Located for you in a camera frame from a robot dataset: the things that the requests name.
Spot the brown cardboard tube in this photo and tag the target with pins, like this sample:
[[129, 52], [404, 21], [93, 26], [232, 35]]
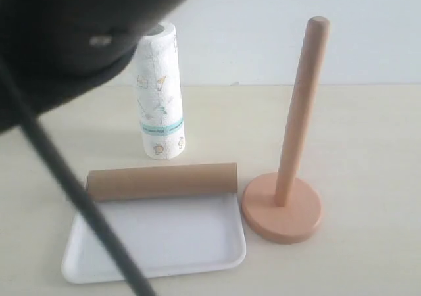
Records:
[[163, 181]]

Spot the printed white paper towel roll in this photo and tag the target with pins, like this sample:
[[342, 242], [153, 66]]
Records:
[[158, 93]]

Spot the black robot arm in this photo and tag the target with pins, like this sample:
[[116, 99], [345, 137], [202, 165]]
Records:
[[57, 50]]

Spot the wooden paper towel holder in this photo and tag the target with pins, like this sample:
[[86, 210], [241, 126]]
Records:
[[279, 206]]

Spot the white rectangular plastic tray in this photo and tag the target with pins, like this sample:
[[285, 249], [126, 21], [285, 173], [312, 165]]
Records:
[[165, 237]]

